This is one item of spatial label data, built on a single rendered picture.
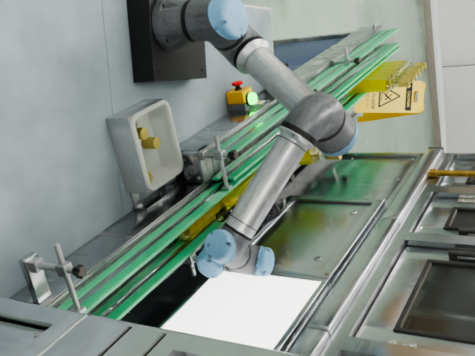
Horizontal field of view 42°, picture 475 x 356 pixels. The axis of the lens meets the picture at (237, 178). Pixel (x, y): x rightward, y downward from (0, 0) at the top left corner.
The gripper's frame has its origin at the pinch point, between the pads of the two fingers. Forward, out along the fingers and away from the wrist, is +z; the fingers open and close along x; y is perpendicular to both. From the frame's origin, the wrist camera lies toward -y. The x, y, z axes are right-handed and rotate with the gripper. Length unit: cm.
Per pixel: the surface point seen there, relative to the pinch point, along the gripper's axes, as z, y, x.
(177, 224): -26.9, 11.5, -10.2
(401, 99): 325, 85, 87
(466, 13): 585, 81, 96
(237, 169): 5.6, 10.5, -8.9
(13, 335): -94, -14, -28
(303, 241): -4.9, -6.3, 14.9
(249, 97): 38.1, 16.2, -21.4
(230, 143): 9.9, 11.1, -16.3
